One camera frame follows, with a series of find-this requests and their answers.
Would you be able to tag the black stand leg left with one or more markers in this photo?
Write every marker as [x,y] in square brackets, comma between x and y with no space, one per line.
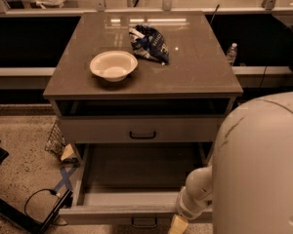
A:
[28,223]

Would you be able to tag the blue chip bag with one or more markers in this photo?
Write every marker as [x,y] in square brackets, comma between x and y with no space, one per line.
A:
[148,43]

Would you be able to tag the grey drawer cabinet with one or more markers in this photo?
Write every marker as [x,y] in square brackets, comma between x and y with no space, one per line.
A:
[197,81]

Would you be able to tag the white paper bowl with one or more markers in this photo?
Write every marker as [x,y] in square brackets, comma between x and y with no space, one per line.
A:
[113,66]

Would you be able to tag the clear water bottle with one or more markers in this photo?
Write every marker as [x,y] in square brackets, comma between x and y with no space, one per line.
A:
[232,53]

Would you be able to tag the grey drawer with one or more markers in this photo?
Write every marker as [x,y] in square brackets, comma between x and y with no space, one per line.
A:
[133,184]
[139,129]

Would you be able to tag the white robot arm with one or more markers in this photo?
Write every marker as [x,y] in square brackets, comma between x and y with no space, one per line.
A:
[249,185]

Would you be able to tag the grey top drawer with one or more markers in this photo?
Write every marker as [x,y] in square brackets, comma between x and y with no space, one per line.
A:
[139,129]

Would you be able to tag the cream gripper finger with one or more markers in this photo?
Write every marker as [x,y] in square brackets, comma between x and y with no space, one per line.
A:
[178,225]

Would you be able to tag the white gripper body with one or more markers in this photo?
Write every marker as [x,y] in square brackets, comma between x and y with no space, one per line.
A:
[185,209]

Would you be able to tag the wire mesh basket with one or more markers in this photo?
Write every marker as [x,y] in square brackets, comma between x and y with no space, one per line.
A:
[59,147]

